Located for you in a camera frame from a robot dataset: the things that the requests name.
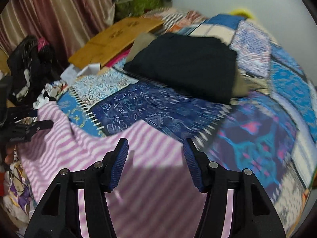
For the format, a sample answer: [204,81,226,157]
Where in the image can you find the pink white striped pants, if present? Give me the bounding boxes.
[16,100,235,238]

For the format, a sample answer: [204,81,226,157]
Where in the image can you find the black bag with pink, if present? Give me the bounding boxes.
[7,35,64,106]

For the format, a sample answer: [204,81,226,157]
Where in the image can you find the blue patchwork bedspread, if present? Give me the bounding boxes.
[57,8,316,237]

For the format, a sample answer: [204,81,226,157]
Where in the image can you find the brown cardboard box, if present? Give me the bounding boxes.
[68,17,163,69]

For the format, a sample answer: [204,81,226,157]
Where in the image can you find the striped brown curtain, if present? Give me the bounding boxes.
[1,0,115,63]

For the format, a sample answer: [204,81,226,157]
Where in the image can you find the black folded garment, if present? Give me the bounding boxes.
[124,33,236,104]

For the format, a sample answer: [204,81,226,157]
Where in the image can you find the yellow pillow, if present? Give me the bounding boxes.
[229,8,256,20]

